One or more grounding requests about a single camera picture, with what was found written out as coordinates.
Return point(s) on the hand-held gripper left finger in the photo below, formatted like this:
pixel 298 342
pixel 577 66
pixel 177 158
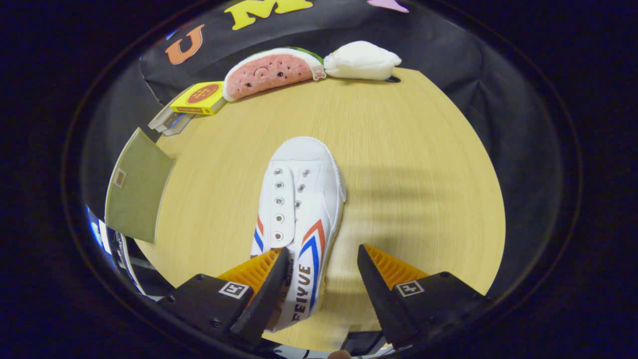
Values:
pixel 264 304

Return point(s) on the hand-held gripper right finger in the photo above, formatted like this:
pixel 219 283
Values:
pixel 381 299

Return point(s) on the white canvas shoe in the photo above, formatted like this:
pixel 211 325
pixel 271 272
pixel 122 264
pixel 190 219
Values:
pixel 304 164

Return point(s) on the beige fabric storage box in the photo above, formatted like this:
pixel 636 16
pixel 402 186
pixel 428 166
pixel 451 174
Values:
pixel 139 189

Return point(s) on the blue printed carton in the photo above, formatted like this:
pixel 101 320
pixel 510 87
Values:
pixel 97 229

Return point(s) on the yellow book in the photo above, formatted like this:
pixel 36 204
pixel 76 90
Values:
pixel 199 97

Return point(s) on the watermelon plush toy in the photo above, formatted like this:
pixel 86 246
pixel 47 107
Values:
pixel 271 75

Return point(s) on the white plush toy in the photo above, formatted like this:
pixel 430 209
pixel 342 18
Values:
pixel 361 61

